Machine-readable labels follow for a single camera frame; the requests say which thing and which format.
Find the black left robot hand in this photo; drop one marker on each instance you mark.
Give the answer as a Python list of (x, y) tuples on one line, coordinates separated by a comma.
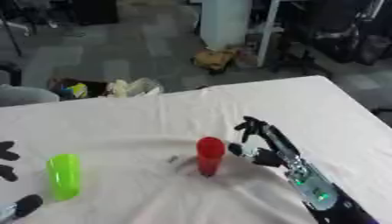
[(9, 163)]

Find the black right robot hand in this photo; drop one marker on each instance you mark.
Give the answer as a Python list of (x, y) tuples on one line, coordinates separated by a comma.
[(273, 137)]

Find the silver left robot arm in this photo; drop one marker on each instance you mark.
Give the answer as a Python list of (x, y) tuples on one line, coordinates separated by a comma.
[(5, 215)]

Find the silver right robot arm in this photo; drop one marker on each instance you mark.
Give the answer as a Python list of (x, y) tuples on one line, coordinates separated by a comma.
[(316, 189)]

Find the green plastic cup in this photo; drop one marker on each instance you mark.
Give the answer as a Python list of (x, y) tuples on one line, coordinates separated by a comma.
[(64, 176)]

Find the red plastic cup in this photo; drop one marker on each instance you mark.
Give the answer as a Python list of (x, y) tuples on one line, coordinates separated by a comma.
[(210, 156)]

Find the grey chair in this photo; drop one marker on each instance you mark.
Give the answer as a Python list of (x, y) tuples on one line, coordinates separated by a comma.
[(23, 94)]

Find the dark box with items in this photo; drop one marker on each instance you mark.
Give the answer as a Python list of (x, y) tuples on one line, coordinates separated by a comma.
[(71, 89)]

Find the yellow brown bag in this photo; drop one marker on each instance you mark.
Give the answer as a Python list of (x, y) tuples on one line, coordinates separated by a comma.
[(214, 58)]

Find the white table leg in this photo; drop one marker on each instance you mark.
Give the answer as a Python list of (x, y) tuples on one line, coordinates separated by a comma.
[(268, 32)]

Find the white pillar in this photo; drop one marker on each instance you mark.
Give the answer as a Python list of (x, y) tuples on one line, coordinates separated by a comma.
[(224, 22)]

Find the black office chair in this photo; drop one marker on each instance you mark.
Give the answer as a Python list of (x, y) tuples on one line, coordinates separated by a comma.
[(342, 32)]

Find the white plastic bag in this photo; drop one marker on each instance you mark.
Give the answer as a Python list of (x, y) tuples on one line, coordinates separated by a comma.
[(133, 87)]

